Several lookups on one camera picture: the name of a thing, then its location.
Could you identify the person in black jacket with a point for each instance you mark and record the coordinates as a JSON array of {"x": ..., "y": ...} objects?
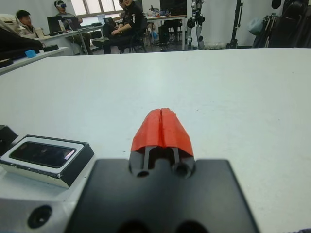
[{"x": 128, "y": 24}]

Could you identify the silver humanoid robot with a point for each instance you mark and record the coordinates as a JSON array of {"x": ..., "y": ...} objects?
[{"x": 195, "y": 29}]

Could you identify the person wearing VR headset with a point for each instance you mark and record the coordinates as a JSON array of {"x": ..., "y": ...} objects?
[{"x": 70, "y": 21}]

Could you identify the wood-topped work table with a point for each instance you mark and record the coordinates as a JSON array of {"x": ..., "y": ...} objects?
[{"x": 167, "y": 17}]

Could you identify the clear drink bottle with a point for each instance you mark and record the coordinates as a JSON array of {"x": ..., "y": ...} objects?
[{"x": 62, "y": 25}]

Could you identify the large black screen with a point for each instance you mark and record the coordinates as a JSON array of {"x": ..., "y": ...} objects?
[{"x": 172, "y": 6}]

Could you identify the black box lid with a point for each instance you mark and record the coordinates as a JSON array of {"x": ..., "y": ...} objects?
[{"x": 6, "y": 139}]

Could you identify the small dark laptop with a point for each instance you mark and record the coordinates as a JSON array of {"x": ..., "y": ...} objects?
[{"x": 108, "y": 21}]

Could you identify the white office desk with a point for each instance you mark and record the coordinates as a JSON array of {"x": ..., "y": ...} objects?
[{"x": 80, "y": 30}]

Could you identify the black monitor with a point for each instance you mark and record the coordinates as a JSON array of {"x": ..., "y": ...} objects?
[{"x": 54, "y": 24}]

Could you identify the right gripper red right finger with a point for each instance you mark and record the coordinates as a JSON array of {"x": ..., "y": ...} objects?
[{"x": 176, "y": 131}]

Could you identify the white side table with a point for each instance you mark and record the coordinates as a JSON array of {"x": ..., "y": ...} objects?
[{"x": 29, "y": 61}]

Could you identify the black metal stand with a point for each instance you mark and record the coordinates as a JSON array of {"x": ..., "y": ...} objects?
[{"x": 236, "y": 24}]

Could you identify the black flat pad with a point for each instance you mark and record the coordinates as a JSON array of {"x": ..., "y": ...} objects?
[
  {"x": 50, "y": 48},
  {"x": 6, "y": 63}
]

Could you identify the person in beige jacket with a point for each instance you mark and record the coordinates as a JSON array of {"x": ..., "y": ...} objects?
[{"x": 25, "y": 25}]

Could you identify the open laptop with stickers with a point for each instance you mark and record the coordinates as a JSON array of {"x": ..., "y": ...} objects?
[{"x": 73, "y": 23}]

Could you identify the white-lined box base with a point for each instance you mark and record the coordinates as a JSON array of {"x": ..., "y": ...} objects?
[{"x": 77, "y": 167}]

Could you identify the pale blue bag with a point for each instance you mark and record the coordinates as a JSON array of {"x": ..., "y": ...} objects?
[{"x": 255, "y": 25}]

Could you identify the beige coat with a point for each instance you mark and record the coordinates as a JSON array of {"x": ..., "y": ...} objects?
[{"x": 8, "y": 23}]

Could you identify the black gear pile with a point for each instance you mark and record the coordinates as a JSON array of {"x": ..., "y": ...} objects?
[{"x": 286, "y": 26}]

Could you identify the black folding chair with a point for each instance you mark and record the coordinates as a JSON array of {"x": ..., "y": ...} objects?
[{"x": 139, "y": 41}]

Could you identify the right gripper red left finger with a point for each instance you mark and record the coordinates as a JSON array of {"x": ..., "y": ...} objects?
[{"x": 148, "y": 131}]

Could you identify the black jacket heap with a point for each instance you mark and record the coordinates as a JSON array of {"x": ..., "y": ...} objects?
[{"x": 17, "y": 46}]

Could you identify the small blue block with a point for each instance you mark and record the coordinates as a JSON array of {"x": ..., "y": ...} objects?
[{"x": 30, "y": 54}]

